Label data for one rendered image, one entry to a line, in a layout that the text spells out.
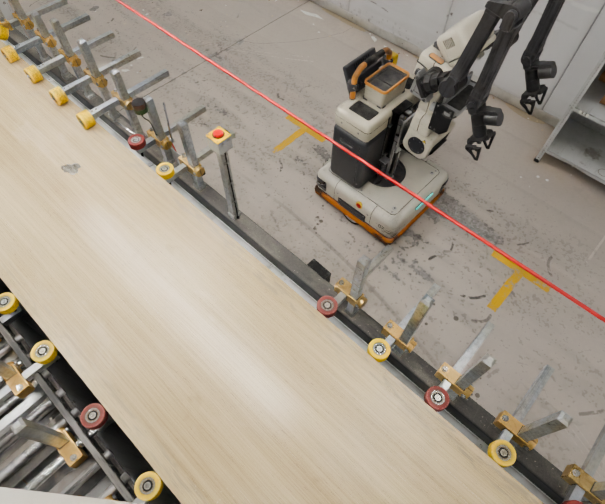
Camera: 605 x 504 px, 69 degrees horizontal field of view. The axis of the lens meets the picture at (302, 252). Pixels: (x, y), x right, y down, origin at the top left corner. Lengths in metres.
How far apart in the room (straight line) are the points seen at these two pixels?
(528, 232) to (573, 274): 0.38
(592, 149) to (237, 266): 2.87
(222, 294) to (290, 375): 0.41
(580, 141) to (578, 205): 0.52
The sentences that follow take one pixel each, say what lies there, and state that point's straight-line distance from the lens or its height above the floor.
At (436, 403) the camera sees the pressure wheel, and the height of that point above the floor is 0.90.
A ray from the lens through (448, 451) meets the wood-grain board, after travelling 1.61.
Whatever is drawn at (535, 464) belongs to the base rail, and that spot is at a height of 0.70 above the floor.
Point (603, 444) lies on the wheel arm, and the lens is 1.90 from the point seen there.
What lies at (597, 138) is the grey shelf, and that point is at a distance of 3.99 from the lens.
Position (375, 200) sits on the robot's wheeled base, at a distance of 2.78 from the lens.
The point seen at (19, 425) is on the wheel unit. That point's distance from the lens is 1.55.
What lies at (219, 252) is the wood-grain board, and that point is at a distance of 1.81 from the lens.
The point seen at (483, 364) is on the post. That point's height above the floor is 1.09.
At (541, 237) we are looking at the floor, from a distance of 3.34.
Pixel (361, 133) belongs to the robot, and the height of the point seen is 0.75.
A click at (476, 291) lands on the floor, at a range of 2.93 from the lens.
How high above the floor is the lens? 2.42
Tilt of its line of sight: 58 degrees down
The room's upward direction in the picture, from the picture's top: 1 degrees clockwise
